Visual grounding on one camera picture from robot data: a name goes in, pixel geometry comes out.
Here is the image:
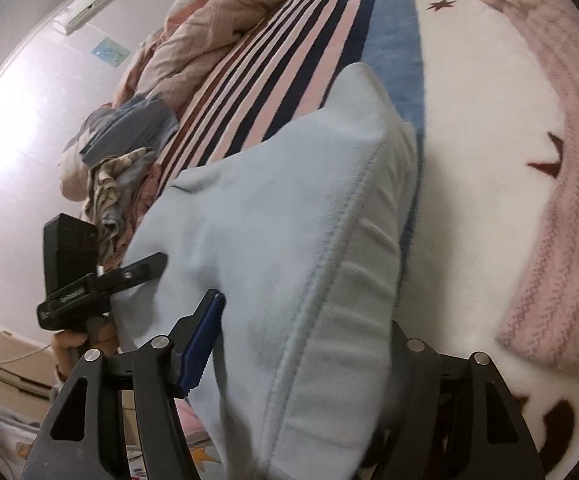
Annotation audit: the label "person's left hand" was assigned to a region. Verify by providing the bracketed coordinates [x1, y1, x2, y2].
[52, 315, 119, 376]

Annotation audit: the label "pink knitted blanket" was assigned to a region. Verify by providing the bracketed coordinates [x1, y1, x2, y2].
[472, 0, 579, 378]

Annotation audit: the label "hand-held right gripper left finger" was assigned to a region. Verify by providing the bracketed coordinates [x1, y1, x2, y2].
[20, 289, 228, 480]

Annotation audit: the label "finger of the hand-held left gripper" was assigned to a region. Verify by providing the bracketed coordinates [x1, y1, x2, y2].
[97, 253, 168, 294]

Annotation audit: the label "light blue pants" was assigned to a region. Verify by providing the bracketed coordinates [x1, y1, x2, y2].
[112, 62, 420, 480]

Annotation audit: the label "white cable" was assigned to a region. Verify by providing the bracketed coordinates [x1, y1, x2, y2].
[0, 345, 53, 372]

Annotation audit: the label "pink striped duvet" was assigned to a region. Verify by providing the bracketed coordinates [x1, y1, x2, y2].
[60, 0, 313, 201]

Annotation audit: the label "blue wall poster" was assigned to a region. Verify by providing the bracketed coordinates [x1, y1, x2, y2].
[91, 37, 130, 67]

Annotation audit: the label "cartoon printed cloth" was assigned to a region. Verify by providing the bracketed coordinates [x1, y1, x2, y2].
[120, 400, 230, 480]

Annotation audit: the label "white air conditioner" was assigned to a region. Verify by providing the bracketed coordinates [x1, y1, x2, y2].
[53, 0, 130, 36]

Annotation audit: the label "camouflage patterned cloth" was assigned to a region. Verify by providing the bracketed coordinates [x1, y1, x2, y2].
[87, 147, 156, 267]

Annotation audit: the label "striped printed blanket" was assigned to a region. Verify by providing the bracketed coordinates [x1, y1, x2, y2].
[142, 0, 577, 480]

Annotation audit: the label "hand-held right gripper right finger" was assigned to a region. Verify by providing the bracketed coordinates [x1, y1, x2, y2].
[369, 320, 545, 480]

